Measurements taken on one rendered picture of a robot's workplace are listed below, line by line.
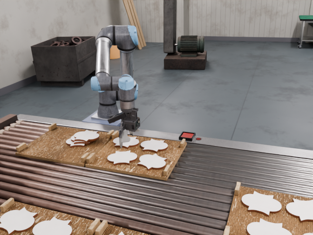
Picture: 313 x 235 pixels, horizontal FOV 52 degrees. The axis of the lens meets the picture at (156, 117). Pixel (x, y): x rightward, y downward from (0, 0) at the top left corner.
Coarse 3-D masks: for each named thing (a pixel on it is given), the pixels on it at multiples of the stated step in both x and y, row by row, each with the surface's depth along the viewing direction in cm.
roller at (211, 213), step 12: (0, 168) 157; (36, 180) 148; (48, 180) 146; (60, 180) 145; (96, 192) 138; (108, 192) 136; (120, 192) 135; (156, 204) 128; (168, 204) 127; (180, 204) 126; (204, 216) 122; (216, 216) 120; (228, 216) 119
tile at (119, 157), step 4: (116, 152) 161; (120, 152) 161; (124, 152) 161; (128, 152) 161; (108, 156) 158; (112, 156) 158; (116, 156) 158; (120, 156) 158; (124, 156) 157; (128, 156) 157; (132, 156) 157; (136, 156) 157; (108, 160) 155; (112, 160) 154; (116, 160) 154; (120, 160) 154; (124, 160) 154; (128, 160) 154; (132, 160) 154; (116, 164) 152; (120, 164) 153; (124, 164) 153; (128, 164) 152
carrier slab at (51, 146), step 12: (48, 132) 189; (60, 132) 189; (72, 132) 188; (108, 132) 186; (36, 144) 176; (48, 144) 175; (60, 144) 175; (96, 144) 173; (24, 156) 166; (36, 156) 164; (48, 156) 163; (60, 156) 162; (72, 156) 162
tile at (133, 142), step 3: (117, 138) 176; (132, 138) 175; (135, 138) 175; (114, 141) 173; (117, 141) 172; (129, 141) 172; (132, 141) 172; (135, 141) 172; (138, 141) 172; (114, 144) 172; (117, 144) 170; (123, 144) 169; (126, 144) 169; (129, 144) 169; (132, 144) 169; (135, 144) 169; (138, 144) 171; (123, 147) 168; (126, 147) 167
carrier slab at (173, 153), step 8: (128, 136) 180; (136, 136) 180; (112, 144) 172; (168, 144) 170; (176, 144) 169; (104, 152) 164; (112, 152) 164; (136, 152) 163; (144, 152) 162; (152, 152) 162; (160, 152) 162; (168, 152) 162; (176, 152) 161; (96, 160) 157; (104, 160) 157; (136, 160) 156; (168, 160) 154; (176, 160) 154; (96, 168) 153; (104, 168) 151; (112, 168) 150; (120, 168) 150; (128, 168) 149; (136, 168) 149; (144, 168) 149; (144, 176) 145; (152, 176) 143; (160, 176) 142; (168, 176) 144
